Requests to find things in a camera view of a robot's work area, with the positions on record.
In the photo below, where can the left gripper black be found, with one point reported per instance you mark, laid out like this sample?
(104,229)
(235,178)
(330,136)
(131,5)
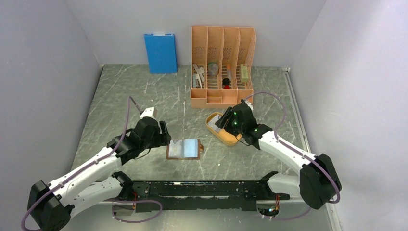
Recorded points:
(164,138)

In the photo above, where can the orange glue stick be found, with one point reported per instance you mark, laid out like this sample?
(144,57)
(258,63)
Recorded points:
(229,73)

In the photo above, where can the black red small object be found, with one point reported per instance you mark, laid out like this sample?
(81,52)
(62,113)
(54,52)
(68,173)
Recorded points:
(226,83)

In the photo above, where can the green eraser block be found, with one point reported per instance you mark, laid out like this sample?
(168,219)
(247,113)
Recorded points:
(244,74)

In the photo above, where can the orange desk organizer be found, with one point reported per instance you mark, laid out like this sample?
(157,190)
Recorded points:
(222,45)

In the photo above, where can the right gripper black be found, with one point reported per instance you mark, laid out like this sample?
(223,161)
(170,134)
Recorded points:
(223,120)

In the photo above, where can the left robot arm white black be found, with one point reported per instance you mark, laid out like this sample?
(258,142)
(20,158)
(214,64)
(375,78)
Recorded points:
(53,204)

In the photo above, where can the blue box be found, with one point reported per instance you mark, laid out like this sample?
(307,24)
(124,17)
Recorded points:
(161,53)

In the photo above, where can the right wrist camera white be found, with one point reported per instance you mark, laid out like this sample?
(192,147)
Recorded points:
(247,103)

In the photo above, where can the grey metal clips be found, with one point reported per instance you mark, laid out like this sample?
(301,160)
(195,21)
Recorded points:
(198,79)

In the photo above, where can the brown leather card holder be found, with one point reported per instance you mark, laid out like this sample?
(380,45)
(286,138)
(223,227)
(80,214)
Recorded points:
(192,150)

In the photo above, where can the credit cards stack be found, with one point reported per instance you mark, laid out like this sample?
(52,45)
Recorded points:
(214,127)

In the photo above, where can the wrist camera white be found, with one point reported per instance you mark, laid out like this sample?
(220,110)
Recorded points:
(150,112)
(247,103)

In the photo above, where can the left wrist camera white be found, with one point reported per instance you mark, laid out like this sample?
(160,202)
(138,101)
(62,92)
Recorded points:
(150,112)

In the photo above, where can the yellow oval tray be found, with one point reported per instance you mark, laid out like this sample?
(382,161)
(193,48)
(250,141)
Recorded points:
(226,138)

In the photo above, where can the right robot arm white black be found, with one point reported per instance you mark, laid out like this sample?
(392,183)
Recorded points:
(316,181)

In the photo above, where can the grey round tin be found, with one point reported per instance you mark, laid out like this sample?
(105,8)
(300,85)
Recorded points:
(213,69)

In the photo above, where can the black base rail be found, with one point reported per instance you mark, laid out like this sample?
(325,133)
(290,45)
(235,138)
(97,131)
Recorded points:
(192,195)

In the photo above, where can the silver VIP credit card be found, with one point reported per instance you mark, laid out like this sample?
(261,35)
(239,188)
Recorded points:
(175,148)

